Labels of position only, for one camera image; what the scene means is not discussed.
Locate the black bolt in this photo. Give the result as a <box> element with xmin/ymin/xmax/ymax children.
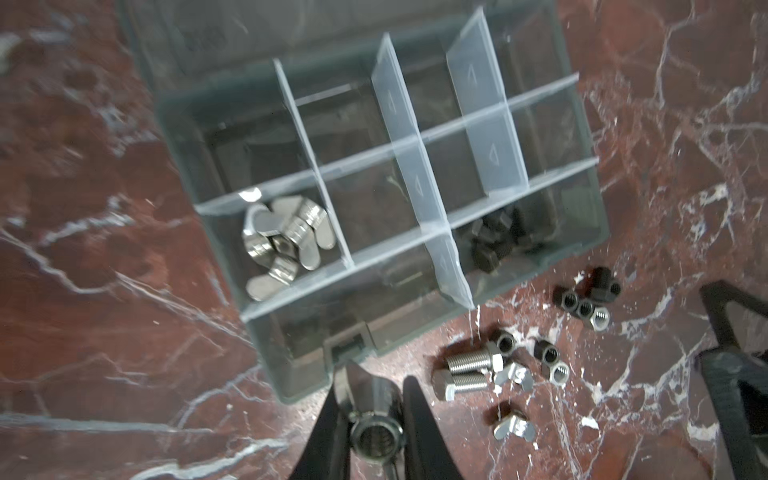
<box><xmin>587</xmin><ymin>266</ymin><xmax>622</xmax><ymax>305</ymax></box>

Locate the silver hex nut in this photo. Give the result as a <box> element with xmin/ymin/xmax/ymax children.
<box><xmin>548</xmin><ymin>361</ymin><xmax>570</xmax><ymax>387</ymax></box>
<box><xmin>589</xmin><ymin>306</ymin><xmax>611</xmax><ymax>332</ymax></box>

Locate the silver hex nut upper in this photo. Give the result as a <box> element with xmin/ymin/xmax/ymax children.
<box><xmin>589</xmin><ymin>306</ymin><xmax>611</xmax><ymax>332</ymax></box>

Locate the grey compartment organizer box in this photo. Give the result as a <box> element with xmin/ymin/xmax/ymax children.
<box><xmin>116</xmin><ymin>1</ymin><xmax>609</xmax><ymax>404</ymax></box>

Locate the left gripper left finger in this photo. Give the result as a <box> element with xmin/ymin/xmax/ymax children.
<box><xmin>289</xmin><ymin>374</ymin><xmax>351</xmax><ymax>480</ymax></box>

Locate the silver hex bolt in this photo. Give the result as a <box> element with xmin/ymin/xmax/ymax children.
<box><xmin>432</xmin><ymin>369</ymin><xmax>489</xmax><ymax>401</ymax></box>
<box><xmin>446</xmin><ymin>342</ymin><xmax>505</xmax><ymax>374</ymax></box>

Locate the silver wing nut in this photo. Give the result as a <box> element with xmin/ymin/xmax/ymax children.
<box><xmin>493</xmin><ymin>412</ymin><xmax>537</xmax><ymax>443</ymax></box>
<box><xmin>242</xmin><ymin>203</ymin><xmax>286</xmax><ymax>257</ymax></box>
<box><xmin>493</xmin><ymin>361</ymin><xmax>534</xmax><ymax>392</ymax></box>

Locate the silver hex bolt lower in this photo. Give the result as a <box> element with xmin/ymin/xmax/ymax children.
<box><xmin>432</xmin><ymin>369</ymin><xmax>489</xmax><ymax>401</ymax></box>

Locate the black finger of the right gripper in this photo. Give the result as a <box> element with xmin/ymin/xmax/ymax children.
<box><xmin>698</xmin><ymin>349</ymin><xmax>767</xmax><ymax>479</ymax></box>
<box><xmin>699</xmin><ymin>280</ymin><xmax>767</xmax><ymax>360</ymax></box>

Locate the black hex nut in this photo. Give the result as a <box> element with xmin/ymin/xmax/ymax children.
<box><xmin>533</xmin><ymin>339</ymin><xmax>560</xmax><ymax>366</ymax></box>

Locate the silver eye nut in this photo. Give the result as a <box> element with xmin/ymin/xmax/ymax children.
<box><xmin>333</xmin><ymin>362</ymin><xmax>405</xmax><ymax>465</ymax></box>

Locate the silver hex bolt upper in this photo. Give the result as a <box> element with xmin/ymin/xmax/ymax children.
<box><xmin>446</xmin><ymin>342</ymin><xmax>505</xmax><ymax>374</ymax></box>

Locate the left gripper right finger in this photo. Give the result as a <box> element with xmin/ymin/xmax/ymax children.
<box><xmin>402</xmin><ymin>376</ymin><xmax>463</xmax><ymax>480</ymax></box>

